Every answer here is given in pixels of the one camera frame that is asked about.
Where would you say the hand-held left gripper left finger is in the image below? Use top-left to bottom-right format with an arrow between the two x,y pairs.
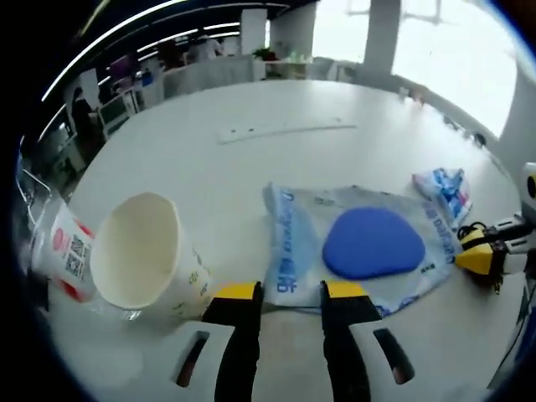
169,281 -> 265,402

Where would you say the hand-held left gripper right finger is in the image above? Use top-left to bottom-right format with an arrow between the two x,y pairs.
319,279 -> 436,402

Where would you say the black cable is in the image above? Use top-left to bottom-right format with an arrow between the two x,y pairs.
456,220 -> 507,296

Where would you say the blue tissue pack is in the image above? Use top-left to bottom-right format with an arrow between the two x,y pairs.
411,166 -> 475,230

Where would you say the wet wipes pack blue lid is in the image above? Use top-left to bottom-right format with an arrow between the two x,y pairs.
261,181 -> 456,316

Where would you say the white paper cup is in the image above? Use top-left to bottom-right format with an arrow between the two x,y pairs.
89,191 -> 219,322

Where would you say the clear plastic water bottle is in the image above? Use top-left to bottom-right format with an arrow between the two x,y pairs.
28,199 -> 101,303

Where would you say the potted plant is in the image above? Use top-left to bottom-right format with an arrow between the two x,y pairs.
252,47 -> 278,64

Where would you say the ceiling light strip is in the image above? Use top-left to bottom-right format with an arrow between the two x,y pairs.
39,0 -> 236,102

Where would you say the table cable slot cover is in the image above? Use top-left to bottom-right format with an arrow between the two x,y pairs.
216,118 -> 358,146

